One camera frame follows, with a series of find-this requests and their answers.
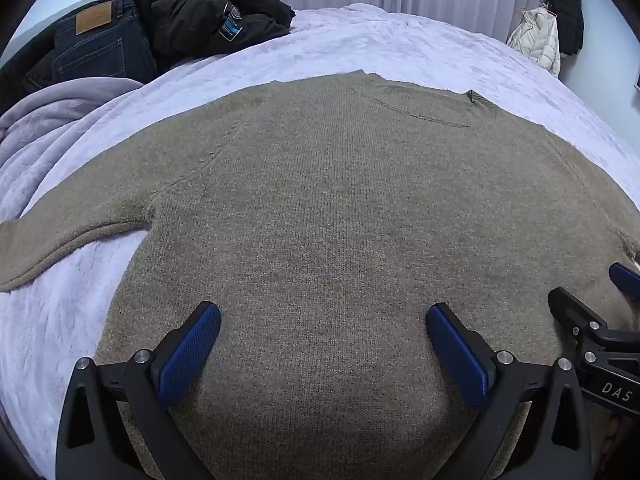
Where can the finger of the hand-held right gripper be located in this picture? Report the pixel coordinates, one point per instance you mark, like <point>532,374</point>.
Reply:
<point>567,305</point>
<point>627,280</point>

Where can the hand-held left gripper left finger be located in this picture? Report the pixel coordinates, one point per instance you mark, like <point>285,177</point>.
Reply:
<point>187,355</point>

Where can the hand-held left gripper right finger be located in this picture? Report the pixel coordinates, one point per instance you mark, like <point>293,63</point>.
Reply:
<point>457,355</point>

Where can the taupe knit sweater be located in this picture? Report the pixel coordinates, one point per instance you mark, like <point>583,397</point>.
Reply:
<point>320,210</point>

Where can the white puffer jacket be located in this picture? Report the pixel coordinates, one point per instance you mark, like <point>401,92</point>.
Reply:
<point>537,40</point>

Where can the black puffer jacket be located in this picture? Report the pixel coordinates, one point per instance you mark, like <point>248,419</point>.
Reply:
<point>567,10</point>

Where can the smooth lilac blanket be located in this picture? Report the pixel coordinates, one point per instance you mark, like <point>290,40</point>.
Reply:
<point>50,115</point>

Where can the lilac fluffy bedspread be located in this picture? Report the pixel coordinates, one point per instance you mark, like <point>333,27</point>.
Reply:
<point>400,45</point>

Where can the dark blue jeans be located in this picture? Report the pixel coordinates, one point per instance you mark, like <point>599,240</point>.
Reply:
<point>100,50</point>

